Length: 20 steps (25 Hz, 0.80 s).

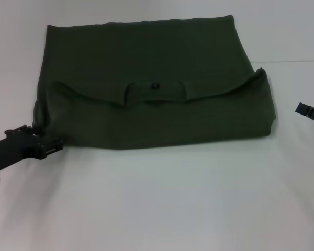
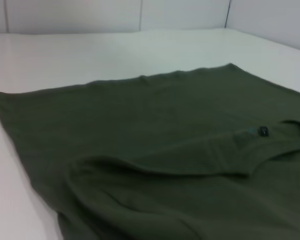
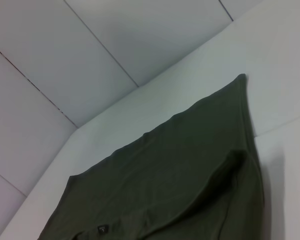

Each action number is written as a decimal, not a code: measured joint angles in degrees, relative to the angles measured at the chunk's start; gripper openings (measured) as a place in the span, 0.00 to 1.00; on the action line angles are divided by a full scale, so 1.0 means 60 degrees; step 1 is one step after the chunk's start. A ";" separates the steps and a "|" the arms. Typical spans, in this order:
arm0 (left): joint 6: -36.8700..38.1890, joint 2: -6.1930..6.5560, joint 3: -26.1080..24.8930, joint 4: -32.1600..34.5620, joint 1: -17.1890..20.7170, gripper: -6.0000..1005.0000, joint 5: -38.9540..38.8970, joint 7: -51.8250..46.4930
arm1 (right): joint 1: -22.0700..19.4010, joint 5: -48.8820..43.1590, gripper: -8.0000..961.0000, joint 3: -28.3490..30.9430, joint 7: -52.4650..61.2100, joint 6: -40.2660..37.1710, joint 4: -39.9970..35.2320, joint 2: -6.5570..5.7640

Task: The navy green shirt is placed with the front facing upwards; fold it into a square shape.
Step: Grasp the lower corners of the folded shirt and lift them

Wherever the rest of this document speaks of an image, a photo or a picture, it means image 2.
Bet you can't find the dark green FREE! t-shirt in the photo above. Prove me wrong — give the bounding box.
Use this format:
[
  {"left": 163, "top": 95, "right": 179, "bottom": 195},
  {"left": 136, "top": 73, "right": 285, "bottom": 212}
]
[{"left": 0, "top": 62, "right": 300, "bottom": 240}]

